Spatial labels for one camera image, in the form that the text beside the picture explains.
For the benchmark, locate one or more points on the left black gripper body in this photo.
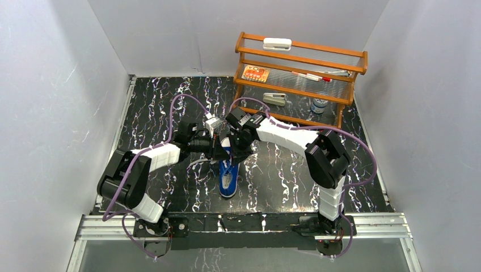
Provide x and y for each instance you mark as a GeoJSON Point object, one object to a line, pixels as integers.
{"type": "Point", "coordinates": [217, 149]}

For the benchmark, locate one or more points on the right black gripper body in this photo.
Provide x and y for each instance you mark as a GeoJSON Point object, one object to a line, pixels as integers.
{"type": "Point", "coordinates": [238, 141]}

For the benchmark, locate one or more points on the blue canvas sneaker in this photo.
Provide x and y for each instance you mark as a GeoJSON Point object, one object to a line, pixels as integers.
{"type": "Point", "coordinates": [228, 172]}

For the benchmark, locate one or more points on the white shoelace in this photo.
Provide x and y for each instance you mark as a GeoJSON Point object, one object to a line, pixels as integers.
{"type": "Point", "coordinates": [204, 160]}

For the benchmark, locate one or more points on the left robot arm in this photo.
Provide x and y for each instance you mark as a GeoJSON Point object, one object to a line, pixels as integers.
{"type": "Point", "coordinates": [126, 175]}

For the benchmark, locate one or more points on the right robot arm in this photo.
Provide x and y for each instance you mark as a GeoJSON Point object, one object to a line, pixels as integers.
{"type": "Point", "coordinates": [326, 158]}

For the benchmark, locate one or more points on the grey stapler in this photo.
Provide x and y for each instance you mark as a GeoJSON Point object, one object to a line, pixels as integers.
{"type": "Point", "coordinates": [278, 99]}

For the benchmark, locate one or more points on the orange snack packet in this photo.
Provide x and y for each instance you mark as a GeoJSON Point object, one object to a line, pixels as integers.
{"type": "Point", "coordinates": [255, 73]}

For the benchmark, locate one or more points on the small bottle on shelf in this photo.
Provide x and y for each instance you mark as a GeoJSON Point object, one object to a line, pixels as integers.
{"type": "Point", "coordinates": [318, 105]}

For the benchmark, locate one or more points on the wooden shelf rack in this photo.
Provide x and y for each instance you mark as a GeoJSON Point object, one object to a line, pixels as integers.
{"type": "Point", "coordinates": [301, 82]}

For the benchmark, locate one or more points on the red white marker pen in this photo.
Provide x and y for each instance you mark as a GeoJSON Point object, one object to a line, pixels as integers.
{"type": "Point", "coordinates": [312, 77]}

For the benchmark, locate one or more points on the white box top shelf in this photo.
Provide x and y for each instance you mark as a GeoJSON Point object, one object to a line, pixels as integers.
{"type": "Point", "coordinates": [277, 44]}

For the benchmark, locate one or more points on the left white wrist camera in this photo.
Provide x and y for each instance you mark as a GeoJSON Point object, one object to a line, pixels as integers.
{"type": "Point", "coordinates": [213, 123]}

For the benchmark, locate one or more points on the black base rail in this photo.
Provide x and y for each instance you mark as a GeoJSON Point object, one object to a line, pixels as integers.
{"type": "Point", "coordinates": [196, 230]}

